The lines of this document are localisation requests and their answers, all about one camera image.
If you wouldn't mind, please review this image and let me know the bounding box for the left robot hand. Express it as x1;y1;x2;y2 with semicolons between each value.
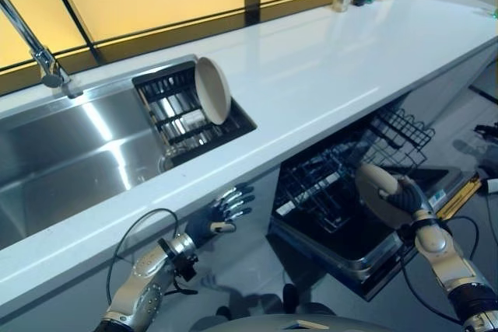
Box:
185;183;256;249

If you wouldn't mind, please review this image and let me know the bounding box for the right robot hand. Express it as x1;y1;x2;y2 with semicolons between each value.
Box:
379;175;435;224

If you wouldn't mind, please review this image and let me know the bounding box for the beige plate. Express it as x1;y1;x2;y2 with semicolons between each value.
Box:
194;56;231;127
354;163;414;229

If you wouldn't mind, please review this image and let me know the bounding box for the open dishwasher door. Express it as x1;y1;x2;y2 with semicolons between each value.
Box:
266;166;464;302

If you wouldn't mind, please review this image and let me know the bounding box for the black dishwasher rack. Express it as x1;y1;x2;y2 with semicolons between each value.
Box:
274;103;435;234

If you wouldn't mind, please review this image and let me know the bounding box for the yellow black tool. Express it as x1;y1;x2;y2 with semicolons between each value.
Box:
436;176;483;219

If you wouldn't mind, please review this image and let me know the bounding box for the black device on floor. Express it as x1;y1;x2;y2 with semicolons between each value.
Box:
473;121;498;142

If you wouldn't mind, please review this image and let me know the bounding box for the black dish drying rack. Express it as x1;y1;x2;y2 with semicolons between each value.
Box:
132;60;258;167

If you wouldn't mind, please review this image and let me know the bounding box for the stainless steel sink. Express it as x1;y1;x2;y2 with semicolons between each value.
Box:
0;54;258;251

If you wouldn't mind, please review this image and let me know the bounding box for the chrome kitchen faucet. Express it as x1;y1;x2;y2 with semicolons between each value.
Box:
0;0;84;100

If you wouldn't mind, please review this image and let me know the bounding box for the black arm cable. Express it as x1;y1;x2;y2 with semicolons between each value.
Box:
105;208;181;306
399;215;480;325

